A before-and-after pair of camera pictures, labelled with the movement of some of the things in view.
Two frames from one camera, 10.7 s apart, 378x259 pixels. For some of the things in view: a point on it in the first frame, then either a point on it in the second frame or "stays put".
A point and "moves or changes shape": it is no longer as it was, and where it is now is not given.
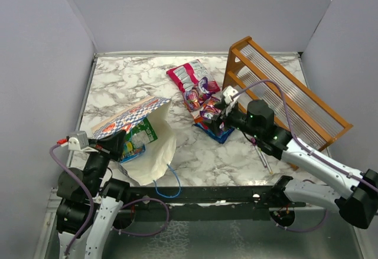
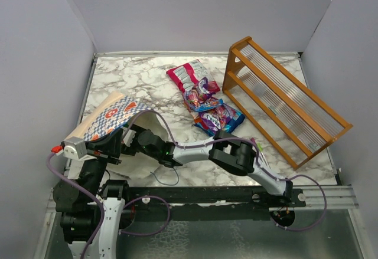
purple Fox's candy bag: [194, 97] stays put
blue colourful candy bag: [130, 151] moves or changes shape
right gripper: [215, 123] -> [131, 150]
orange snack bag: [198, 120] stays put
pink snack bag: [186, 76] stays put
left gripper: [113, 143] stays put
